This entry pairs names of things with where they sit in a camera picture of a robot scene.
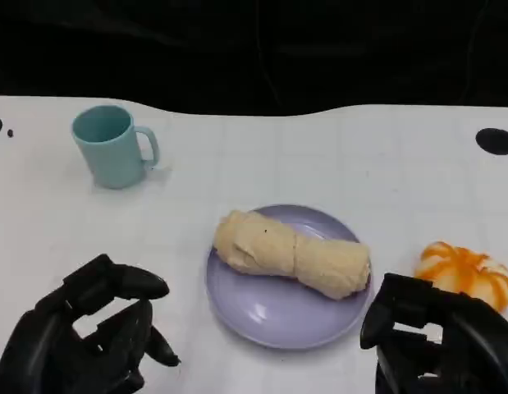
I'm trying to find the orange and white bread roll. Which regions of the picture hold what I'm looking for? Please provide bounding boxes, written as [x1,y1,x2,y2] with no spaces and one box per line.
[414,241,508,312]

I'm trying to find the beige towel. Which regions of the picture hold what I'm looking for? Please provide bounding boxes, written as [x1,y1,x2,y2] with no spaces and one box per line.
[213,209,372,300]

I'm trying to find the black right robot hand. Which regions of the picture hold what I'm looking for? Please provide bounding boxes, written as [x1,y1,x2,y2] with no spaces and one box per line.
[359,273,508,394]

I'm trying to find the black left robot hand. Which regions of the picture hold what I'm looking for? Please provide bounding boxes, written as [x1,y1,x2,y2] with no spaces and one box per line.
[0,253,181,394]

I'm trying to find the lilac plate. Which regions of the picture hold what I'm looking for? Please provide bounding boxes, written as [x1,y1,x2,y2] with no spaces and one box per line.
[204,204,374,350]

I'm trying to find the pale green mug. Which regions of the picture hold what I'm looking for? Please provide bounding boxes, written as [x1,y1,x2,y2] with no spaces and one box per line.
[71,104,161,190]

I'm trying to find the black backdrop cloth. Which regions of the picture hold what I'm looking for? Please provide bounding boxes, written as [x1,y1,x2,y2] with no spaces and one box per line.
[0,0,508,117]

